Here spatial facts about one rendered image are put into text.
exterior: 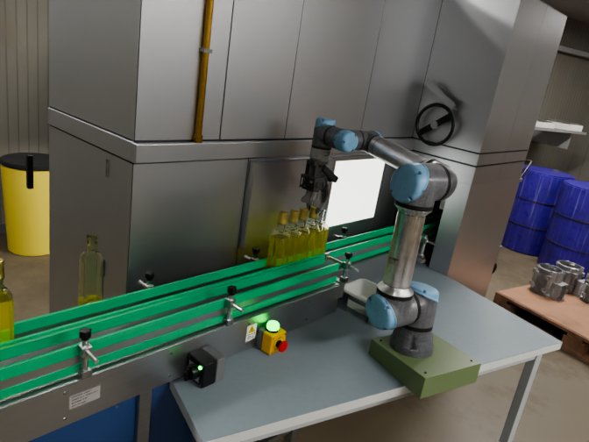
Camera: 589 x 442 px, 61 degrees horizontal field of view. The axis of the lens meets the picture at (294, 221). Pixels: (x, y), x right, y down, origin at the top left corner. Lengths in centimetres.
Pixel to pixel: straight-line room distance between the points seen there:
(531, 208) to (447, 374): 451
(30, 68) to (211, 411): 346
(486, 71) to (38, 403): 221
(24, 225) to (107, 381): 284
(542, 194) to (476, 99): 357
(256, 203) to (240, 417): 79
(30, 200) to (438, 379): 318
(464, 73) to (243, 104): 125
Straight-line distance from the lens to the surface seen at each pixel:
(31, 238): 420
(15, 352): 139
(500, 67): 258
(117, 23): 164
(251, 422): 147
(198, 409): 149
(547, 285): 458
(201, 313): 154
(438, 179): 153
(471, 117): 261
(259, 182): 187
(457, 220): 267
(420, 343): 176
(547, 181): 607
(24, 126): 452
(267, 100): 186
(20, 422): 138
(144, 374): 150
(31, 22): 445
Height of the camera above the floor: 170
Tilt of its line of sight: 18 degrees down
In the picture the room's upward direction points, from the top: 9 degrees clockwise
